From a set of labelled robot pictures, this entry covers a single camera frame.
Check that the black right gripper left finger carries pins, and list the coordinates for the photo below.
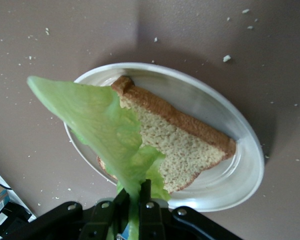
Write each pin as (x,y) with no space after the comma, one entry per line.
(102,220)

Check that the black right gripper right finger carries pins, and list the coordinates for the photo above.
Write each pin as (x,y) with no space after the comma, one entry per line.
(151,220)

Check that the brown bread slice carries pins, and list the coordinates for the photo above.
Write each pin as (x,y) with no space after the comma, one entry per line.
(185,150)

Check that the green lettuce leaf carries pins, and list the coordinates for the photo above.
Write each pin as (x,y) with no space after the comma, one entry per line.
(95,120)

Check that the beige plate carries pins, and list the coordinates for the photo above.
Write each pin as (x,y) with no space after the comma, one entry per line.
(202,100)

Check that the small bread crumb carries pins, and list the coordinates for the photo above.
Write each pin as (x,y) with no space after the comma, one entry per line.
(227,58)

